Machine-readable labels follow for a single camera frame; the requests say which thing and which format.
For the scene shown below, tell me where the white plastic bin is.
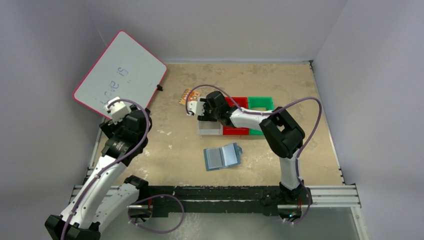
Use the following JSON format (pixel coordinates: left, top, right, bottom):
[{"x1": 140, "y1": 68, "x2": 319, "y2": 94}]
[{"x1": 197, "y1": 121, "x2": 223, "y2": 136}]

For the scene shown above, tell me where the red plastic bin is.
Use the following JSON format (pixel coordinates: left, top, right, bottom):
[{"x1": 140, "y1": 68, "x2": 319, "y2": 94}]
[{"x1": 222, "y1": 96, "x2": 250, "y2": 136}]

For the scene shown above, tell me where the green plastic bin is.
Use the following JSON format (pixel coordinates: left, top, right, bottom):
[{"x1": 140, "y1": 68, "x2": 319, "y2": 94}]
[{"x1": 247, "y1": 96, "x2": 275, "y2": 136}]

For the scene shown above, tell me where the blue card holder wallet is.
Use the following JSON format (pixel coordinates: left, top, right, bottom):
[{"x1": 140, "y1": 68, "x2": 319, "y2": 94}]
[{"x1": 203, "y1": 142, "x2": 243, "y2": 171}]

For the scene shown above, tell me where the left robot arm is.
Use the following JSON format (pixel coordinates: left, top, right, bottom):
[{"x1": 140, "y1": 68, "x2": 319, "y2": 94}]
[{"x1": 44, "y1": 105, "x2": 152, "y2": 240}]

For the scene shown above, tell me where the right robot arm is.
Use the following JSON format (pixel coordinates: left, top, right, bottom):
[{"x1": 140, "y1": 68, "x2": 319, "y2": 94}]
[{"x1": 189, "y1": 91, "x2": 306, "y2": 204}]

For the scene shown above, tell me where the orange spiral notebook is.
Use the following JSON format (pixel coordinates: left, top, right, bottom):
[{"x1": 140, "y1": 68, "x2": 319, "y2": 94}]
[{"x1": 178, "y1": 88, "x2": 202, "y2": 105}]

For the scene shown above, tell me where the pink-framed whiteboard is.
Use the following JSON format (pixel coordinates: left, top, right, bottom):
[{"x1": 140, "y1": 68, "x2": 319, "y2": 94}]
[{"x1": 73, "y1": 30, "x2": 168, "y2": 117}]

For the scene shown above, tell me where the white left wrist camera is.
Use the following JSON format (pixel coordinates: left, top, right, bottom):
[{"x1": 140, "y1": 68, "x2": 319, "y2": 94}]
[{"x1": 103, "y1": 96, "x2": 130, "y2": 125}]

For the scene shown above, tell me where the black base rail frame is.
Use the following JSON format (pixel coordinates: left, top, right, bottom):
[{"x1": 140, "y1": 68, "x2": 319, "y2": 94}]
[{"x1": 67, "y1": 184, "x2": 362, "y2": 220}]

